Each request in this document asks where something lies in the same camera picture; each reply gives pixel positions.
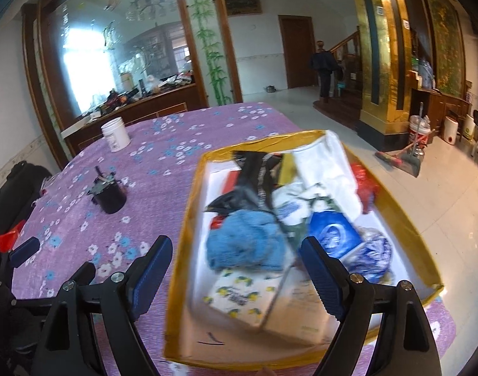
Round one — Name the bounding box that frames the yellow cardboard box lid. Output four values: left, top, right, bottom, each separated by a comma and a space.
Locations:
164, 130, 443, 371

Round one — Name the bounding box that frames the purple floral tablecloth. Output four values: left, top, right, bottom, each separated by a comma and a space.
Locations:
11, 101, 458, 376

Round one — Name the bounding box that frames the red broom and dustpan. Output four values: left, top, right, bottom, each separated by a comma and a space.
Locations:
374, 102, 435, 177

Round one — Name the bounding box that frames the blue white tissue packet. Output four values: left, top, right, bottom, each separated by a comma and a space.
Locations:
309, 210, 362, 259

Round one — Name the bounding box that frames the lemon print tissue pack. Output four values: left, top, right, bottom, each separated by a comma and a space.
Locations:
202, 268, 286, 329

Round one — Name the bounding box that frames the blue white crinkled plastic bag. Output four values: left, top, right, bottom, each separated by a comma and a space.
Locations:
340, 227, 393, 284

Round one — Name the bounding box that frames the white plastic jar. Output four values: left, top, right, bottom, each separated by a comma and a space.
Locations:
101, 117, 131, 153

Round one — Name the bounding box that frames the red mesh bag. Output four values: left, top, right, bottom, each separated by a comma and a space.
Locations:
350, 162, 379, 214

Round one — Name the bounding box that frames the blue fluffy cloth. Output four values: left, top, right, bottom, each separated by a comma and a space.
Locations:
206, 210, 287, 272

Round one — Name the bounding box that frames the person in dark clothes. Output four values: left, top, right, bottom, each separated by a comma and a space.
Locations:
310, 40, 340, 103

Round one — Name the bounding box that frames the black cylindrical motor device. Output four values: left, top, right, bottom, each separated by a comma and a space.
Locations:
87, 165, 127, 215

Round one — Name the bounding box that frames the white cloth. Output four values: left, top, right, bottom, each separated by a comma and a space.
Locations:
292, 130, 362, 222

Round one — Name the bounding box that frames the wooden counter with clutter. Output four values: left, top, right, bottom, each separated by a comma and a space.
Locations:
61, 83, 208, 155

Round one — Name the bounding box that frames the black gold snack bag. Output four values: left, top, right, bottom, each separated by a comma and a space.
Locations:
205, 150, 283, 217

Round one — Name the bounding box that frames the red plastic bag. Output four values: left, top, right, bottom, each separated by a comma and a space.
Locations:
0, 220, 25, 253

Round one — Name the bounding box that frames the black bag on left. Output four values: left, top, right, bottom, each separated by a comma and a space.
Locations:
0, 159, 54, 239

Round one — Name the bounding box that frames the plain white tissue pack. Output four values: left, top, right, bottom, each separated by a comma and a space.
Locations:
264, 267, 338, 345

